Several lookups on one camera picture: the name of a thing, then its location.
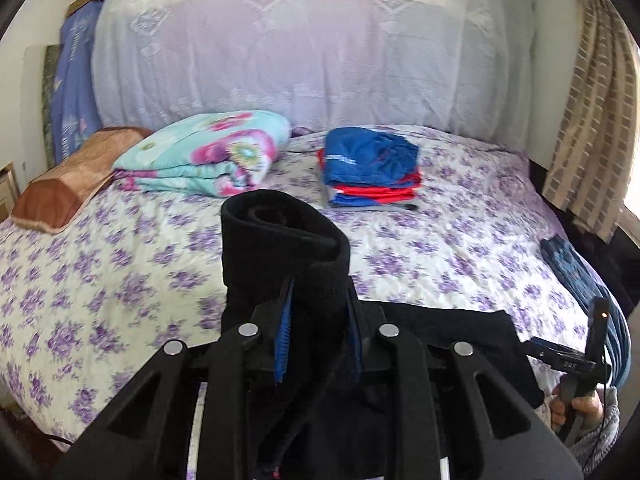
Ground blue hanging cloth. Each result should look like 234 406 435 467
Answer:
50 0 106 161

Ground beige checked curtain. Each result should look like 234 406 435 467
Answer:
542 0 640 243

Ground person's right hand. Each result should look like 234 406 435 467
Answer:
550 394 604 432

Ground folded blue garment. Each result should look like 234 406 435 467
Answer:
320 127 421 188

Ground brown satin pillow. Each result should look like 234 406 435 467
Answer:
11 127 153 233

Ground blue jeans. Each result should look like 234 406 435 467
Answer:
540 236 633 391

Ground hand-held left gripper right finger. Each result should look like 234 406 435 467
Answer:
345 287 586 480

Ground black pants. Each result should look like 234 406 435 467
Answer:
220 191 546 480

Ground purple floral bed sheet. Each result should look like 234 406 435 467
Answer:
0 127 608 441

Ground white lace mosquito net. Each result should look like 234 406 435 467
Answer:
90 0 538 143

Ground person's right forearm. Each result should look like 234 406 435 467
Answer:
570 395 621 476

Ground folded teal floral blanket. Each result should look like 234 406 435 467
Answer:
112 110 293 198

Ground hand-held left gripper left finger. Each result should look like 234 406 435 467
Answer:
52 275 296 480

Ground dark green board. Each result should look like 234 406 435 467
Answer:
40 45 63 168

